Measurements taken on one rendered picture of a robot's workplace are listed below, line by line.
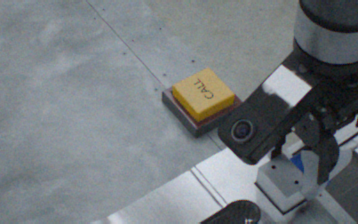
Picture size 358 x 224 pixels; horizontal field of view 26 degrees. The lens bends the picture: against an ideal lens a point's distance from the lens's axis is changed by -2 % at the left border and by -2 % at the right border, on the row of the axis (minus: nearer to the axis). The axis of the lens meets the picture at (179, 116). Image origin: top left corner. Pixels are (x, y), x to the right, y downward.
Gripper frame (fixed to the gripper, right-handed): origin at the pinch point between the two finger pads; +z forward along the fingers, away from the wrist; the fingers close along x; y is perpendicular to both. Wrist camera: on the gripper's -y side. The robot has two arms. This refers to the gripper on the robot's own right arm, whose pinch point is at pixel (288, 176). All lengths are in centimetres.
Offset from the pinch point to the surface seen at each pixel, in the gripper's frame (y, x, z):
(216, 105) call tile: 3.8, 17.7, 7.8
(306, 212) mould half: -0.1, -3.9, 2.2
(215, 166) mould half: -4.8, 6.7, 2.2
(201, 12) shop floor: 68, 105, 92
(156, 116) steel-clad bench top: -2.0, 22.8, 11.2
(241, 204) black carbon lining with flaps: -5.3, 1.2, 2.4
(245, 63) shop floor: 66, 80, 92
